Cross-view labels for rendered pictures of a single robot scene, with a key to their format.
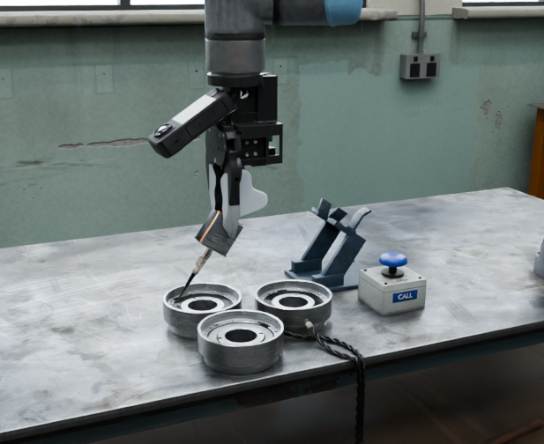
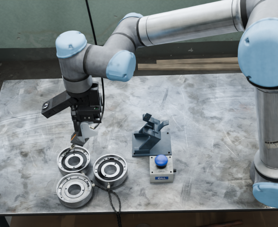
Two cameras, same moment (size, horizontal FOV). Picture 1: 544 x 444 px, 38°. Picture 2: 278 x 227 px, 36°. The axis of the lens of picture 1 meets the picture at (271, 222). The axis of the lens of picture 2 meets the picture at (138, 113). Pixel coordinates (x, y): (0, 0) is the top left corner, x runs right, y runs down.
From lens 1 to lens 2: 85 cm
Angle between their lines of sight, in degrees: 36
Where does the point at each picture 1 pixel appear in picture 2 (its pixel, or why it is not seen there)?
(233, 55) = (70, 86)
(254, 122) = (88, 105)
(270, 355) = (79, 205)
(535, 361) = not seen: hidden behind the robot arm
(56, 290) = (35, 121)
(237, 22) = (69, 75)
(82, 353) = (22, 173)
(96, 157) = not seen: outside the picture
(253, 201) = (90, 133)
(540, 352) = not seen: outside the picture
